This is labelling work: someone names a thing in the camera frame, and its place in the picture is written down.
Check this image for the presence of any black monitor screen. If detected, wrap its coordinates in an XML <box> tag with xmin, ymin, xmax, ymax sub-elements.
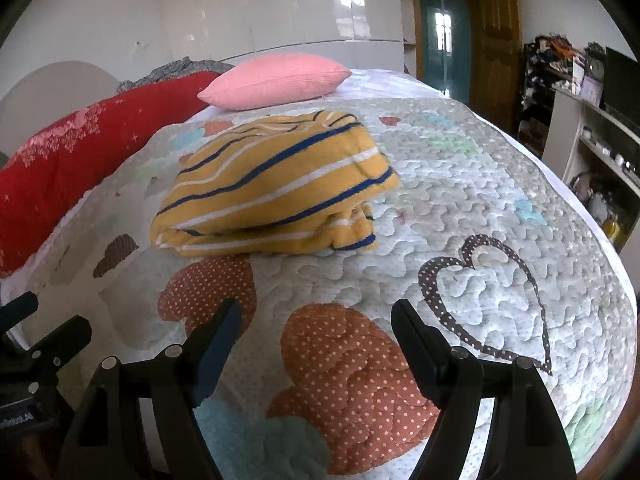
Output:
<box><xmin>603</xmin><ymin>47</ymin><xmax>640</xmax><ymax>129</ymax></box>

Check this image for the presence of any red floral pillow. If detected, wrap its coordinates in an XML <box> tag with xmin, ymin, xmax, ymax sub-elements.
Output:
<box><xmin>0</xmin><ymin>72</ymin><xmax>218</xmax><ymax>278</ymax></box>

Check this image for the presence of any pink pillow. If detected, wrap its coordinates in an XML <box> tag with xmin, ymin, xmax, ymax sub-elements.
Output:
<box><xmin>198</xmin><ymin>52</ymin><xmax>352</xmax><ymax>110</ymax></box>

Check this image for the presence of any white open shelf unit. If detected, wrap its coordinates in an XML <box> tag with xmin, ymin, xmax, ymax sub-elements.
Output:
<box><xmin>542</xmin><ymin>87</ymin><xmax>639</xmax><ymax>272</ymax></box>

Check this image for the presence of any white glossy wardrobe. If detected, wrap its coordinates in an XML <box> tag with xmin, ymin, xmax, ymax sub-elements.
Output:
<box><xmin>160</xmin><ymin>0</ymin><xmax>405</xmax><ymax>72</ymax></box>

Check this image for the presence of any yellow striped knit garment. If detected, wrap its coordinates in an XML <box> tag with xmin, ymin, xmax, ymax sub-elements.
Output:
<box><xmin>150</xmin><ymin>110</ymin><xmax>400</xmax><ymax>257</ymax></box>

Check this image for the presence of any brown wooden door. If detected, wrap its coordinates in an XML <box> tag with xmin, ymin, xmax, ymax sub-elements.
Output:
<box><xmin>406</xmin><ymin>0</ymin><xmax>524</xmax><ymax>134</ymax></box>

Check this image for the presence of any white quilted heart bedspread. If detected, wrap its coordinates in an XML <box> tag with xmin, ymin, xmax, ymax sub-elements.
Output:
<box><xmin>1</xmin><ymin>75</ymin><xmax>637</xmax><ymax>479</ymax></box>

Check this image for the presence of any grey knit blanket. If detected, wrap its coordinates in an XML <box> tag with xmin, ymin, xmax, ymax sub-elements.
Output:
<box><xmin>116</xmin><ymin>56</ymin><xmax>233</xmax><ymax>94</ymax></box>

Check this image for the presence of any round beige headboard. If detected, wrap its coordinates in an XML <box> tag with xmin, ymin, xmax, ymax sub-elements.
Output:
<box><xmin>1</xmin><ymin>61</ymin><xmax>119</xmax><ymax>156</ymax></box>

